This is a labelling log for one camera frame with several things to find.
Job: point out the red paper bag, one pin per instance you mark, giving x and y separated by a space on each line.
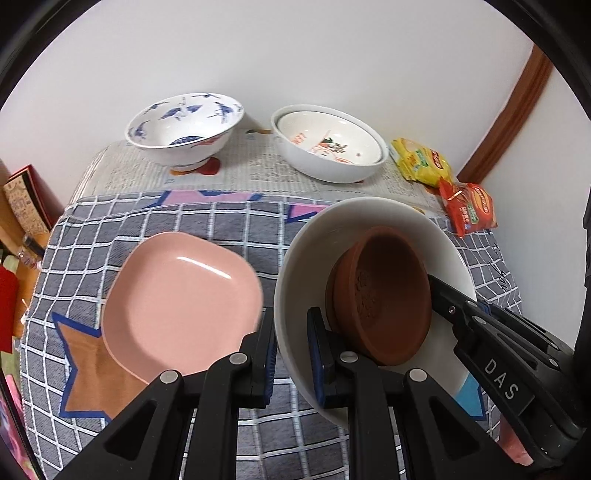
7 309

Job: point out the brown wooden door frame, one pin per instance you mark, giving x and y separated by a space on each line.
512 110

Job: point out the white bowl with grey swirls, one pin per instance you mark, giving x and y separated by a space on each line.
304 258

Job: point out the grey checkered cloth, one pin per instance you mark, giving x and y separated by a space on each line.
92 258

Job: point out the red snack packet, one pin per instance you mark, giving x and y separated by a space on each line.
468 207

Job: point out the white bowl with orange print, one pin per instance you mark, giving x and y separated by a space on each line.
323 134

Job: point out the brown clay bowl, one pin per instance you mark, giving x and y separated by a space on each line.
383 286

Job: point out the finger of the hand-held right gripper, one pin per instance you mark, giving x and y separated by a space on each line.
521 332
466 323

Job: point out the pink square plate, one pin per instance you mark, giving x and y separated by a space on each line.
184 300

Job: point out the blue crane print bowl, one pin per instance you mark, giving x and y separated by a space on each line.
184 124

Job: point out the white lace print tablecloth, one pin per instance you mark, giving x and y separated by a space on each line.
258 173

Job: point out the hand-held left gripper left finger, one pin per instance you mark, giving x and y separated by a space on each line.
268 369

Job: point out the yellow snack packet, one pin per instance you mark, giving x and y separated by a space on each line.
420 161

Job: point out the large white bowl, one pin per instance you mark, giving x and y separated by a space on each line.
323 170

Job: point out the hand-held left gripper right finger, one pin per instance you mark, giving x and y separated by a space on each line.
316 364

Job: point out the red patterned box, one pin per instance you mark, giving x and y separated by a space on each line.
27 198

